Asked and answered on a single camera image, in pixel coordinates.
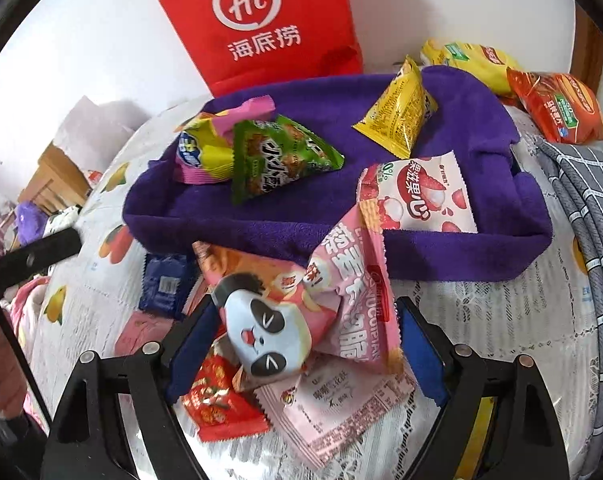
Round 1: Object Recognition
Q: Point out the brown wooden door frame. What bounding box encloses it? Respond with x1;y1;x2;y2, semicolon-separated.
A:
574;0;603;96

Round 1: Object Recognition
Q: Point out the person's left hand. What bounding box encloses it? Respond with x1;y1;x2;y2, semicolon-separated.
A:
0;327;32;418

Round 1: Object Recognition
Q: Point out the grey checked cloth pink star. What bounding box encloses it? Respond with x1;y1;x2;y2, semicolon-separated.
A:
534;140;603;456

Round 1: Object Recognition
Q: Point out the blue snack packet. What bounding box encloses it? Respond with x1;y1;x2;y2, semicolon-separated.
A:
138;252;198;318

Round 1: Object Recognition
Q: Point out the red paper bag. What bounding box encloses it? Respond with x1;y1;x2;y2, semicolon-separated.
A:
146;0;365;97

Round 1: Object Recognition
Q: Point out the wooden furniture frame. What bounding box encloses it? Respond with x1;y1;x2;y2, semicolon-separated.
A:
18;142;94;216

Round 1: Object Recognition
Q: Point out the white plastic bag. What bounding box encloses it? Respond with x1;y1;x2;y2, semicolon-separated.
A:
54;96;149;186

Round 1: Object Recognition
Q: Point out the green snack packet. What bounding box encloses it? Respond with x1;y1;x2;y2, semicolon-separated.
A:
231;114;345;206

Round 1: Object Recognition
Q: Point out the pink panda snack packet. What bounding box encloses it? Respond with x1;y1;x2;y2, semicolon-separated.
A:
191;202;405;378

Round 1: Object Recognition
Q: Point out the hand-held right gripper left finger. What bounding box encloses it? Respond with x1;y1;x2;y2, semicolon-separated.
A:
46;296;227;480

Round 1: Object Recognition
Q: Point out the pale pink labelled snack packet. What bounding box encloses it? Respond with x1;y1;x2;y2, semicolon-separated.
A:
254;352;417;456

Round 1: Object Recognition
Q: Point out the yellow triangular snack packet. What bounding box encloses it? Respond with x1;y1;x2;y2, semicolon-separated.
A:
351;56;439;160

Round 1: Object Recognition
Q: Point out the white strawberry print snack packet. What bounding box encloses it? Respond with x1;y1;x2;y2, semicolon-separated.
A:
356;151;478;235

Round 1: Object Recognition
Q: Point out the purple plush toy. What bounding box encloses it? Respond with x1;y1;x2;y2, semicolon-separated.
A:
15;201;49;243

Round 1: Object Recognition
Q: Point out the purple cloth tray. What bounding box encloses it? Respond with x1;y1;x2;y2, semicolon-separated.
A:
122;65;553;281

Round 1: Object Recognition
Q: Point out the black and white plush toy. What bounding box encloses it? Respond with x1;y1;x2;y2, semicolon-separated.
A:
44;206;79;235

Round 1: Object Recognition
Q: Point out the red snack packet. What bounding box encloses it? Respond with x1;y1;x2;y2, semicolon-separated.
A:
181;345;272;443

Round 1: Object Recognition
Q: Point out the orange chip bag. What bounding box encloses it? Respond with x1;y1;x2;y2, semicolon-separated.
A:
506;69;603;145

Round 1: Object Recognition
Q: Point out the pink and yellow snack packet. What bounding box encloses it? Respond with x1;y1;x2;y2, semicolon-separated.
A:
175;95;274;184

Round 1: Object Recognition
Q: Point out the plain pink snack packet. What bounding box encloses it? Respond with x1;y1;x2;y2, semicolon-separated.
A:
114;311;174;361

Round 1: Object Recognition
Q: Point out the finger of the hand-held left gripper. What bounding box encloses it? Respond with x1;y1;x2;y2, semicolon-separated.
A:
0;230;83;292

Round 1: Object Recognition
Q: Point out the yellow chip bag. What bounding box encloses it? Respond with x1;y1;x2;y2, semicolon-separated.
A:
420;39;525;98

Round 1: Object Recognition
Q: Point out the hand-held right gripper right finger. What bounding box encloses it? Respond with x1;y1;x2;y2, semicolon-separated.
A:
395;296;569;480

